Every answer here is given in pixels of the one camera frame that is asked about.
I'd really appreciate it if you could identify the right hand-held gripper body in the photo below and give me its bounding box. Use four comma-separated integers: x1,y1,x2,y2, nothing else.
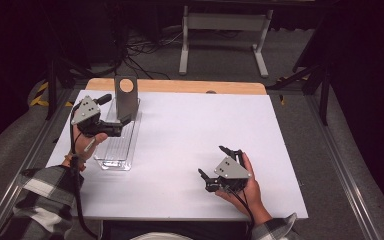
204,148,253,194

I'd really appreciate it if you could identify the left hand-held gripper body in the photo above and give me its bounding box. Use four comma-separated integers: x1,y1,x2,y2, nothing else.
70,95,123,139

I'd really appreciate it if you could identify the grey phone case round hole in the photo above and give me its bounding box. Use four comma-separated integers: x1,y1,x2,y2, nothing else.
113,75,140,123

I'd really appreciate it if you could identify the clear plastic tray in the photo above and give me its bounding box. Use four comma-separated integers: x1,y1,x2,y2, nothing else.
93,97,144,172

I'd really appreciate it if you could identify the person's left hand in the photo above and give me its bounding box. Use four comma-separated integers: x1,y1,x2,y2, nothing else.
61,111,110,173

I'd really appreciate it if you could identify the person's right hand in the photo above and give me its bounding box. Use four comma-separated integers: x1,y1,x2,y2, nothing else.
214,152,274,228

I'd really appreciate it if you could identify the white table board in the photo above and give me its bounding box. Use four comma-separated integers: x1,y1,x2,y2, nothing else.
45,89,310,222

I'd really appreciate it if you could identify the black metal stand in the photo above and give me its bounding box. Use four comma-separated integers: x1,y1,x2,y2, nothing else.
44,54,96,122
265,59,332,127

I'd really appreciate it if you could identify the yellow floor tape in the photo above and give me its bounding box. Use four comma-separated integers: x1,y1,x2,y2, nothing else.
29,81,75,108

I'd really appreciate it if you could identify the white metal stand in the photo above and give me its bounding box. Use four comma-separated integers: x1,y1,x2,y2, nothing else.
178,4,275,79

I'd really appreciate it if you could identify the right hand-held gripper black cable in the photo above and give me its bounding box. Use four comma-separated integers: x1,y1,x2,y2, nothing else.
223,185,257,235

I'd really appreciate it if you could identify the hand-held gripper black cable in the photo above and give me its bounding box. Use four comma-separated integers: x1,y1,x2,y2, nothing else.
68,105,100,240
223,185,257,235

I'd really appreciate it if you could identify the bundle of black floor cables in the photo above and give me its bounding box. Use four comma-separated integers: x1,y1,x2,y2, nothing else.
111,28,185,81

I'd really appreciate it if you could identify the left hand-held gripper black cable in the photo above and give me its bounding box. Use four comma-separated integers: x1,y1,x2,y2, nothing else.
68,105,100,240

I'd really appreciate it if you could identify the aluminium floor rail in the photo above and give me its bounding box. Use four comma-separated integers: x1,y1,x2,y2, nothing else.
303,94,382,240
0,89,81,240

